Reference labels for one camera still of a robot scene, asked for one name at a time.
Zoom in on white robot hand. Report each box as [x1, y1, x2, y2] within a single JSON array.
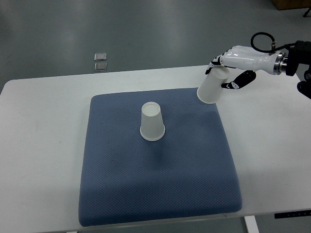
[[205, 46, 286, 89]]

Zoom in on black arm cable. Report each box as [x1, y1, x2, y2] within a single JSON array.
[[250, 32, 297, 53]]

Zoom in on white table leg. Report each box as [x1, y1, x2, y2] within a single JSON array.
[[243, 216, 259, 233]]

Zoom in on brown cardboard box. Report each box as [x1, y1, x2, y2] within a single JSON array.
[[272, 0, 311, 10]]

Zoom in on blue fabric cushion mat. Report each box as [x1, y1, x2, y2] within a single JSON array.
[[78, 88, 242, 227]]

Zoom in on black table control panel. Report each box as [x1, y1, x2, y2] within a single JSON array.
[[274, 210, 311, 219]]

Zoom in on metal floor plate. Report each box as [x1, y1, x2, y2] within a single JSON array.
[[94, 62, 107, 72], [94, 52, 107, 61]]

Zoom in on black tripod leg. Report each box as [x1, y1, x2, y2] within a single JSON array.
[[303, 8, 311, 17]]

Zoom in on lower metal floor plate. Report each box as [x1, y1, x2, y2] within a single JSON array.
[[94, 62, 107, 72]]

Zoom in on upper metal floor plate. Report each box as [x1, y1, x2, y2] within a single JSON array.
[[94, 52, 107, 61]]

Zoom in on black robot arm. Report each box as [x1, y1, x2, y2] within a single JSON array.
[[205, 39, 311, 98]]

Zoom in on white paper cup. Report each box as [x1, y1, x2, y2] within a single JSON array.
[[197, 66, 229, 104], [140, 101, 165, 141]]

